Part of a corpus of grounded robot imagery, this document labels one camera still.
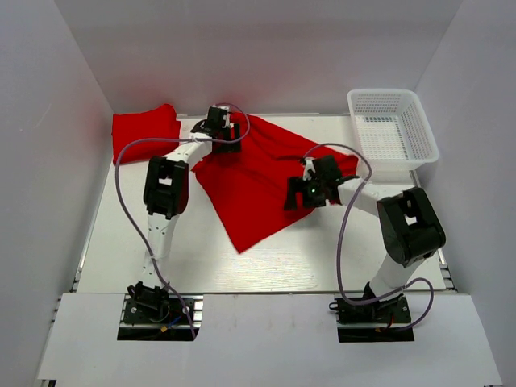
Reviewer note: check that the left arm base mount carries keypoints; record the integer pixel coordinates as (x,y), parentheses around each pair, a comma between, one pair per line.
(154,314)

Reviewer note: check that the white plastic basket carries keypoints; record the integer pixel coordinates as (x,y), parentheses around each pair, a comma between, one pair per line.
(392,131)

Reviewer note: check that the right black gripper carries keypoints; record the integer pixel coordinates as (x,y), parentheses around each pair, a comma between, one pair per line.
(297,185)

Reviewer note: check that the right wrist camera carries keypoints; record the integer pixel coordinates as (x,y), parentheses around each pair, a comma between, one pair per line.
(309,170)

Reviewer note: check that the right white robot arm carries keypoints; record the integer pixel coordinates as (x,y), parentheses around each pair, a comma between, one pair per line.
(410,228)

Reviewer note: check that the red t shirt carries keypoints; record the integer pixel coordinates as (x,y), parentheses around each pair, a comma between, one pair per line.
(248,188)
(157,123)

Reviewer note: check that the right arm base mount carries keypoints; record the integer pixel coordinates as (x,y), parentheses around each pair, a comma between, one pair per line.
(381,322)

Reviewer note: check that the folded red t shirt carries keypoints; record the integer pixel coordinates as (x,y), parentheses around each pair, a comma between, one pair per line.
(157,123)

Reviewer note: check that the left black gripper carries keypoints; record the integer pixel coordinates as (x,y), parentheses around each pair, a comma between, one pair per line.
(234,147)

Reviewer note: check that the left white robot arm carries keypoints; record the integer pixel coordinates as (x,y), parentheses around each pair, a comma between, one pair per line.
(166,193)

